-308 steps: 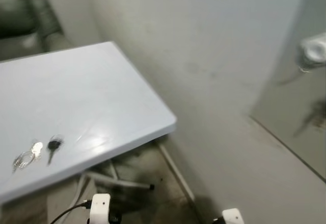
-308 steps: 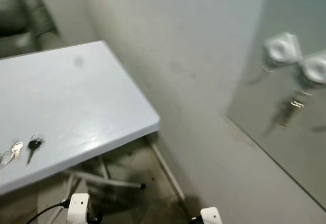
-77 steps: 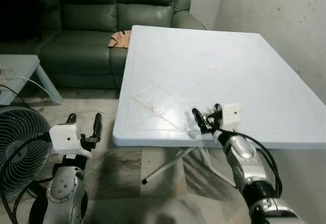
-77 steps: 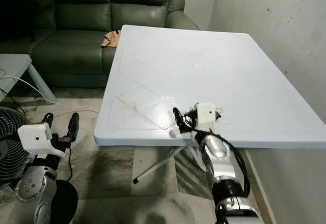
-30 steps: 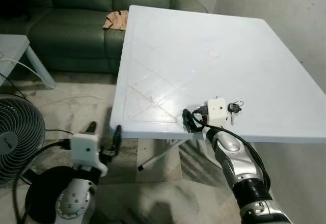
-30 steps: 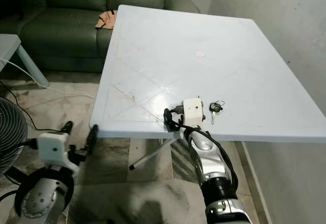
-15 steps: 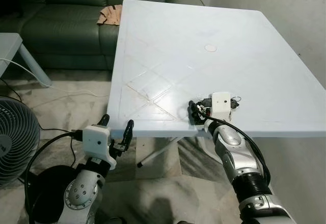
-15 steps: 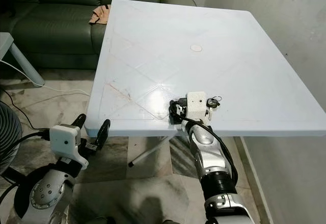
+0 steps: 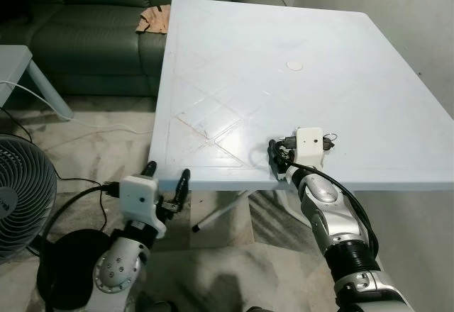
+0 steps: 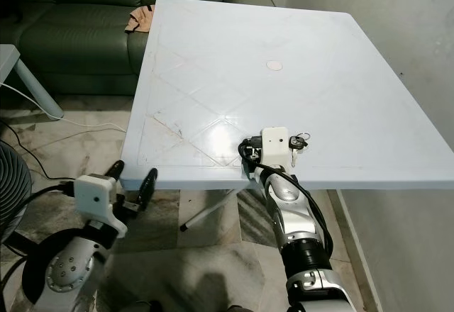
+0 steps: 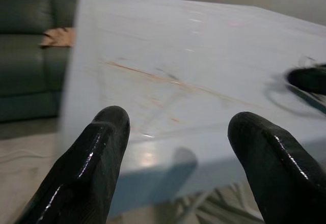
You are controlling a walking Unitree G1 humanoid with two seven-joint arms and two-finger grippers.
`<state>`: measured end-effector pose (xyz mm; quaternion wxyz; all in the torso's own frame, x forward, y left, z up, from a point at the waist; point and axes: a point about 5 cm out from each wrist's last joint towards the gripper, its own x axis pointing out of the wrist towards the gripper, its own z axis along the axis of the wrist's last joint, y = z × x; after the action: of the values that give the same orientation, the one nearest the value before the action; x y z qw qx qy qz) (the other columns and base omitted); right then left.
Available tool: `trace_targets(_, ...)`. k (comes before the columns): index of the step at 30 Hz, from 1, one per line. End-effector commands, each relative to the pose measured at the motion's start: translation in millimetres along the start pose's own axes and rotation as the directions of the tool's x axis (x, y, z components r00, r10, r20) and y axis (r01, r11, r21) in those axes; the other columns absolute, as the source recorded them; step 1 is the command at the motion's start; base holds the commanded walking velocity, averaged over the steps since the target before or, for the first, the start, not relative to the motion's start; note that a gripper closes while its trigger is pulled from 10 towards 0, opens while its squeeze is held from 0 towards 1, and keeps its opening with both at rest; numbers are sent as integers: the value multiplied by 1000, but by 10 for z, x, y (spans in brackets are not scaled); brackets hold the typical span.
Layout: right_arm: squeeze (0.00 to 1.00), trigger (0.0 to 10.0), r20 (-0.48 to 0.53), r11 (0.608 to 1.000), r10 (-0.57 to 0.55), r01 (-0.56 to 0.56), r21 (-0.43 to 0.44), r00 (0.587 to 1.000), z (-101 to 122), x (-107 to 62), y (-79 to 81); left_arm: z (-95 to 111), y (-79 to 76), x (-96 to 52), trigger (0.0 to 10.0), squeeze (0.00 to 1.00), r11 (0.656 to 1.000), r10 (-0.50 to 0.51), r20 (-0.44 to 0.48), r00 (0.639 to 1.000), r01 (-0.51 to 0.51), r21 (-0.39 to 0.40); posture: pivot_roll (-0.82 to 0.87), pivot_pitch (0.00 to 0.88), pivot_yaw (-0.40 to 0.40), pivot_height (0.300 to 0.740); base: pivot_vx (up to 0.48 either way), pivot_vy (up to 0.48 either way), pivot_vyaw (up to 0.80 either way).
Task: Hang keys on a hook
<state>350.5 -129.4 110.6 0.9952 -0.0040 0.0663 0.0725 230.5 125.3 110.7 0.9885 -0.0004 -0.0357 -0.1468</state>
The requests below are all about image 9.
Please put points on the brown crumpled cloth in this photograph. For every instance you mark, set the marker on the brown crumpled cloth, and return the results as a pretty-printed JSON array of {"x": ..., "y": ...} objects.
[{"x": 154, "y": 18}]

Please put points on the black round fan base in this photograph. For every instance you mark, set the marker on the black round fan base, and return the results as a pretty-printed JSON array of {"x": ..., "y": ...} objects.
[{"x": 67, "y": 269}]

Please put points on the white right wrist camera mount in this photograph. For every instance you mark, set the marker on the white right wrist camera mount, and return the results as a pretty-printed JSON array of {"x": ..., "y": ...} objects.
[{"x": 310, "y": 147}]

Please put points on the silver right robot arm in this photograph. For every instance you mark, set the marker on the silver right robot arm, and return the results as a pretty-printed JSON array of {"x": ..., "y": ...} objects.
[{"x": 323, "y": 213}]

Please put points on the black fan grille head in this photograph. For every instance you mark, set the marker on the black fan grille head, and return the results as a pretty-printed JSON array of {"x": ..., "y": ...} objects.
[{"x": 21, "y": 198}]

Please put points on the white plastic table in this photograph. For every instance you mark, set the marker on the white plastic table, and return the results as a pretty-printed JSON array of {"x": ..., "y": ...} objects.
[{"x": 298, "y": 99}]

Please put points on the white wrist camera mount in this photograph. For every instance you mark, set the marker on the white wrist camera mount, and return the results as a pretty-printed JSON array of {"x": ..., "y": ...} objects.
[
  {"x": 310, "y": 147},
  {"x": 137, "y": 197}
]

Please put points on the white table leg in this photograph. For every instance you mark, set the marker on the white table leg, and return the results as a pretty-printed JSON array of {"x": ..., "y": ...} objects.
[{"x": 220, "y": 210}]

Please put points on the round white table cap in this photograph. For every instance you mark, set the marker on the round white table cap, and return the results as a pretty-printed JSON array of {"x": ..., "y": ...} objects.
[{"x": 294, "y": 65}]

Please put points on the green leather sofa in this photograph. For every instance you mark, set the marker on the green leather sofa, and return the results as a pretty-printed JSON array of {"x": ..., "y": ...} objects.
[{"x": 85, "y": 35}]

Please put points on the small grey side table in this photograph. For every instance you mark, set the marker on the small grey side table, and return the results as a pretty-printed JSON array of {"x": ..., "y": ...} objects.
[{"x": 14, "y": 64}]

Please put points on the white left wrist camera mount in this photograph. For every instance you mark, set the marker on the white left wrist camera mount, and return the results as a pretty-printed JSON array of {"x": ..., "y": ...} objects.
[{"x": 137, "y": 197}]

